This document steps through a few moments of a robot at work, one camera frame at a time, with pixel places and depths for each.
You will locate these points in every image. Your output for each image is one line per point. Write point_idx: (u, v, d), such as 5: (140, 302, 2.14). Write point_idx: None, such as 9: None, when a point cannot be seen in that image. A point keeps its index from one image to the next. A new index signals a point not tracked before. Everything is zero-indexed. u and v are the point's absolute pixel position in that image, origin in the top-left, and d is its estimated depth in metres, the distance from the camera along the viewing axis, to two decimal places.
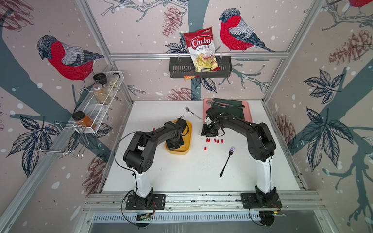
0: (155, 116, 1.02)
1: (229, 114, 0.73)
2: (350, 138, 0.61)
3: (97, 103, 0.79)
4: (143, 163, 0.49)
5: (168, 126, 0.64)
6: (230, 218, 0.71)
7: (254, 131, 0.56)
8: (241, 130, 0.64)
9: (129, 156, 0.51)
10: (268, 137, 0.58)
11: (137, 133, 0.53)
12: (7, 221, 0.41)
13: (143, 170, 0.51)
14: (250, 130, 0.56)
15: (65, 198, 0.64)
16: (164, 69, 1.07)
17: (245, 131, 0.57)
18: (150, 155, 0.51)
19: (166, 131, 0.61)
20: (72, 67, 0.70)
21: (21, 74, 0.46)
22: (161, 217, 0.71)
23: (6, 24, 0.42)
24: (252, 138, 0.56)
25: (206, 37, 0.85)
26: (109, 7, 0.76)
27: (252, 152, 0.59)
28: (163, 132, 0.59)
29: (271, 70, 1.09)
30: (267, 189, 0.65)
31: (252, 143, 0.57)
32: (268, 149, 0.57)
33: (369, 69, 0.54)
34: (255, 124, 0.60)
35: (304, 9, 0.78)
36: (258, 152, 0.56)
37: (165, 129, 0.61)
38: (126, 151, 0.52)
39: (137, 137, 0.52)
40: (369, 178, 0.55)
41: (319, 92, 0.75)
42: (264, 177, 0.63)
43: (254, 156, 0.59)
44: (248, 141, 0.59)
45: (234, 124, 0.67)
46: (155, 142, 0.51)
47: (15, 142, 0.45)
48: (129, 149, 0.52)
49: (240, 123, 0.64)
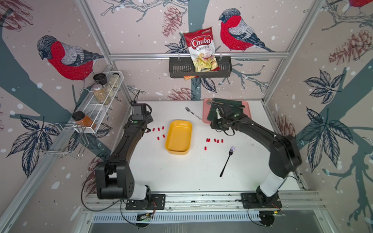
0: (151, 99, 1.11)
1: (246, 118, 0.64)
2: (350, 138, 0.61)
3: (97, 103, 0.79)
4: (125, 190, 0.43)
5: (130, 135, 0.54)
6: (230, 218, 0.71)
7: (280, 145, 0.48)
8: (262, 141, 0.55)
9: (106, 191, 0.43)
10: (296, 152, 0.50)
11: (99, 167, 0.42)
12: (6, 221, 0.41)
13: (128, 195, 0.44)
14: (276, 143, 0.48)
15: (65, 198, 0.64)
16: (164, 69, 1.07)
17: (270, 144, 0.51)
18: (128, 178, 0.44)
19: (131, 140, 0.52)
20: (72, 67, 0.70)
21: (21, 73, 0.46)
22: (161, 217, 0.71)
23: (6, 24, 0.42)
24: (279, 154, 0.47)
25: (206, 37, 0.85)
26: (109, 7, 0.76)
27: (274, 167, 0.52)
28: (129, 144, 0.50)
29: (271, 70, 1.09)
30: (273, 193, 0.65)
31: (277, 158, 0.49)
32: (295, 165, 0.50)
33: (369, 69, 0.54)
34: (280, 136, 0.51)
35: (304, 9, 0.78)
36: (283, 169, 0.48)
37: (127, 143, 0.50)
38: (98, 191, 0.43)
39: (102, 170, 0.42)
40: (369, 178, 0.55)
41: (319, 92, 0.75)
42: (276, 187, 0.61)
43: (277, 172, 0.51)
44: (272, 157, 0.51)
45: (254, 133, 0.58)
46: (126, 166, 0.42)
47: (15, 142, 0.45)
48: (100, 187, 0.43)
49: (262, 132, 0.54)
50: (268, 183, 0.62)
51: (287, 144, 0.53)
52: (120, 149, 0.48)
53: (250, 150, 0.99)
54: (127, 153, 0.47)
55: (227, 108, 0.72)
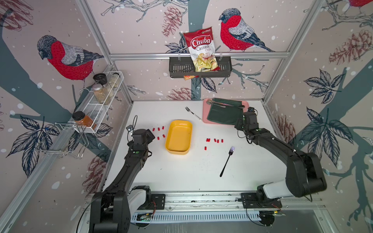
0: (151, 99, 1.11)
1: (267, 133, 0.63)
2: (350, 138, 0.61)
3: (97, 103, 0.79)
4: (120, 225, 0.40)
5: (130, 163, 0.55)
6: (230, 218, 0.71)
7: (297, 159, 0.45)
8: (281, 154, 0.52)
9: (98, 226, 0.40)
10: (316, 172, 0.45)
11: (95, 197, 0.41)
12: (7, 221, 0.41)
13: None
14: (293, 158, 0.45)
15: (65, 198, 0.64)
16: (163, 69, 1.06)
17: (287, 158, 0.47)
18: (125, 211, 0.41)
19: (131, 171, 0.52)
20: (72, 67, 0.70)
21: (21, 73, 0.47)
22: (162, 217, 0.71)
23: (6, 24, 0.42)
24: (295, 168, 0.45)
25: (206, 37, 0.85)
26: (109, 7, 0.76)
27: (291, 184, 0.48)
28: (128, 175, 0.49)
29: (271, 70, 1.09)
30: (273, 197, 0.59)
31: (293, 174, 0.46)
32: (312, 185, 0.44)
33: (369, 69, 0.54)
34: (301, 152, 0.48)
35: (304, 9, 0.78)
36: (298, 187, 0.45)
37: (127, 172, 0.51)
38: (90, 227, 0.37)
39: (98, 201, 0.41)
40: (369, 178, 0.55)
41: (319, 92, 0.75)
42: (279, 193, 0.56)
43: (293, 191, 0.47)
44: (288, 172, 0.48)
45: (273, 146, 0.57)
46: (124, 196, 0.41)
47: (15, 142, 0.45)
48: (93, 222, 0.40)
49: (281, 146, 0.53)
50: (274, 187, 0.60)
51: (307, 162, 0.49)
52: (119, 179, 0.47)
53: (250, 150, 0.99)
54: (127, 183, 0.47)
55: (254, 119, 0.71)
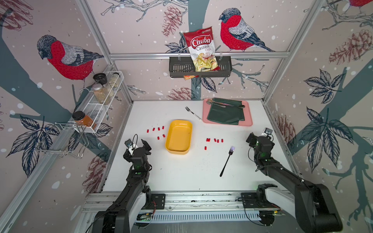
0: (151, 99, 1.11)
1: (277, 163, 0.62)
2: (350, 138, 0.61)
3: (97, 103, 0.79)
4: None
5: (132, 184, 0.56)
6: (230, 218, 0.71)
7: (305, 189, 0.44)
8: (289, 185, 0.51)
9: None
10: (328, 207, 0.42)
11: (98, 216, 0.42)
12: (7, 220, 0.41)
13: None
14: (301, 187, 0.44)
15: (65, 198, 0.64)
16: (163, 69, 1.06)
17: (294, 188, 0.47)
18: (126, 232, 0.42)
19: (133, 190, 0.53)
20: (72, 67, 0.70)
21: (21, 73, 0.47)
22: (162, 217, 0.71)
23: (6, 24, 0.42)
24: (303, 199, 0.43)
25: (206, 36, 0.84)
26: (109, 7, 0.76)
27: (300, 217, 0.44)
28: (132, 193, 0.52)
29: (271, 70, 1.09)
30: (272, 201, 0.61)
31: (301, 206, 0.43)
32: (322, 219, 0.41)
33: (369, 69, 0.54)
34: (310, 183, 0.46)
35: (304, 9, 0.78)
36: (308, 221, 0.42)
37: (130, 190, 0.53)
38: None
39: (101, 220, 0.42)
40: (369, 178, 0.55)
41: (319, 92, 0.75)
42: (280, 204, 0.57)
43: (303, 224, 0.43)
44: (296, 203, 0.45)
45: (281, 176, 0.55)
46: (126, 215, 0.42)
47: (15, 142, 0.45)
48: None
49: (289, 176, 0.51)
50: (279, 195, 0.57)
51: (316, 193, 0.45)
52: (122, 198, 0.48)
53: (250, 150, 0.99)
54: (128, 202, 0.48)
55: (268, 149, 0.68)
